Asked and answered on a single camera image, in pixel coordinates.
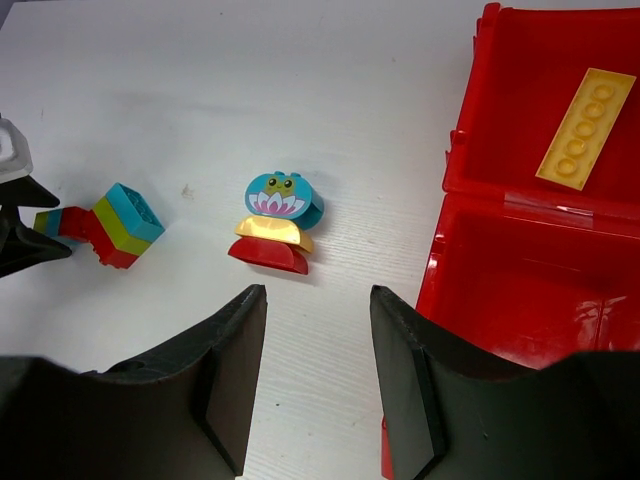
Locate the blue frog lego brick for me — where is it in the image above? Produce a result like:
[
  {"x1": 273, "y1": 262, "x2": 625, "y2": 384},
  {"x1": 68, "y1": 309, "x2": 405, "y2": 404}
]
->
[{"x1": 244, "y1": 171, "x2": 325, "y2": 230}]

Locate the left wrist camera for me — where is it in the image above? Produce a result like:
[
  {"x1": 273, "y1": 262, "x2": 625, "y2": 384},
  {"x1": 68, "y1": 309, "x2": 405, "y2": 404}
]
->
[{"x1": 0, "y1": 117, "x2": 33, "y2": 183}]

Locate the yellow curved lego brick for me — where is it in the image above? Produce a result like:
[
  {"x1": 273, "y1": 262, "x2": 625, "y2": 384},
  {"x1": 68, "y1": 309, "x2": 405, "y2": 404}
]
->
[{"x1": 234, "y1": 215, "x2": 314, "y2": 253}]

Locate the large blue lego brick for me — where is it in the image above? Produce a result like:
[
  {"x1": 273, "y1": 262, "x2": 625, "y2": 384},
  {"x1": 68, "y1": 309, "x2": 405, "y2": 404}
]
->
[{"x1": 106, "y1": 183, "x2": 165, "y2": 243}]

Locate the large red lego brick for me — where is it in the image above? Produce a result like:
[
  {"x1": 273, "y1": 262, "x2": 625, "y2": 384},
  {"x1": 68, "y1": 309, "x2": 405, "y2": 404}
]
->
[{"x1": 86, "y1": 210, "x2": 140, "y2": 269}]

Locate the small blue lego brick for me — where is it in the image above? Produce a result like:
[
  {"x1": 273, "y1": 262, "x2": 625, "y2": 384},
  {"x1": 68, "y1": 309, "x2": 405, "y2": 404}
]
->
[{"x1": 45, "y1": 209, "x2": 63, "y2": 238}]

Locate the small red lego brick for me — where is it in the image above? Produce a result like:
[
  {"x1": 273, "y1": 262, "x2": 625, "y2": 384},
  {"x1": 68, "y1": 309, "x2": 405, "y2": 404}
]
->
[{"x1": 58, "y1": 206, "x2": 90, "y2": 243}]

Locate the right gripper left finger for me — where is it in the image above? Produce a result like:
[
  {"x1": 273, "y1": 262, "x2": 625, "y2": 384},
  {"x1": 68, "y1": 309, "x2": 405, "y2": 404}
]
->
[{"x1": 1, "y1": 284, "x2": 267, "y2": 479}]

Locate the yellow lego plate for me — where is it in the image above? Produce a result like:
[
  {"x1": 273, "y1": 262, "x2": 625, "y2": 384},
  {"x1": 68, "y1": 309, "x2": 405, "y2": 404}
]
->
[{"x1": 536, "y1": 68, "x2": 636, "y2": 191}]

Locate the small green lego brick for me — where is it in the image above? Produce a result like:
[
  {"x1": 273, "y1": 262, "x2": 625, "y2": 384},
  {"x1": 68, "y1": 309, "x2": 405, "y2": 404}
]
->
[{"x1": 33, "y1": 211, "x2": 48, "y2": 236}]

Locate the red four-compartment tray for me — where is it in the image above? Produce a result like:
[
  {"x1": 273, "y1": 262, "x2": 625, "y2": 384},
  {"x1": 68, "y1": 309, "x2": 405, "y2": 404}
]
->
[{"x1": 379, "y1": 2, "x2": 640, "y2": 480}]

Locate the large green lego brick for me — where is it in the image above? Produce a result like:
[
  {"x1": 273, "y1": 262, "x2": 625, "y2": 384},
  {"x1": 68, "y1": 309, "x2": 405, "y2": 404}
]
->
[{"x1": 92, "y1": 196, "x2": 151, "y2": 256}]

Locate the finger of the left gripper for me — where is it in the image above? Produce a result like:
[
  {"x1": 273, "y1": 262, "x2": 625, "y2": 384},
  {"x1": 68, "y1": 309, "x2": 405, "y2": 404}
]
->
[
  {"x1": 0, "y1": 175, "x2": 60, "y2": 208},
  {"x1": 1, "y1": 221, "x2": 72, "y2": 277}
]

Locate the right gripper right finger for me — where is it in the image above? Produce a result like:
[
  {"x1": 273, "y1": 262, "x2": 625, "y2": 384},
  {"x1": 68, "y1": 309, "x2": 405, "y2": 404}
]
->
[{"x1": 370, "y1": 286, "x2": 639, "y2": 479}]

